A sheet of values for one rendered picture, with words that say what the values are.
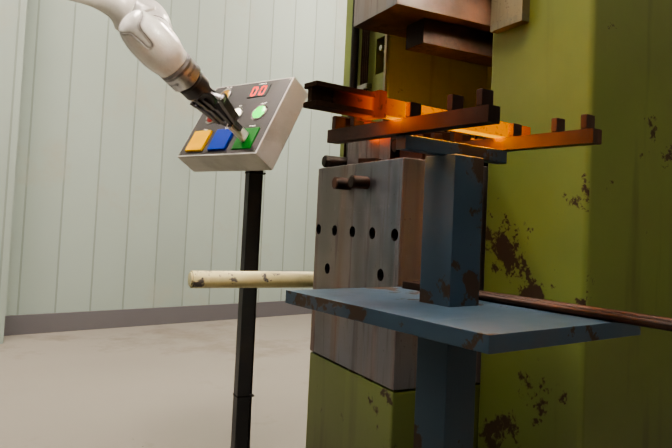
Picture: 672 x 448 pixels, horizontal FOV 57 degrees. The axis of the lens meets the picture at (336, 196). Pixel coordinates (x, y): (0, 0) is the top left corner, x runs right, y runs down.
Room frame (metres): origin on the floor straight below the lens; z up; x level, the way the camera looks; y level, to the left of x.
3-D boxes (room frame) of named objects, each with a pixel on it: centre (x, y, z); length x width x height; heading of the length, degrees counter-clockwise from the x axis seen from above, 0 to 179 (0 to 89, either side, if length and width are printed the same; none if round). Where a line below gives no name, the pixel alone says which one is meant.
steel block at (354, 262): (1.49, -0.29, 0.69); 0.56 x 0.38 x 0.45; 117
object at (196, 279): (1.70, 0.17, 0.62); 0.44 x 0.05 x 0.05; 117
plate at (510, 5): (1.21, -0.33, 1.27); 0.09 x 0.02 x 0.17; 27
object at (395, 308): (0.89, -0.17, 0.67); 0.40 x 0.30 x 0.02; 36
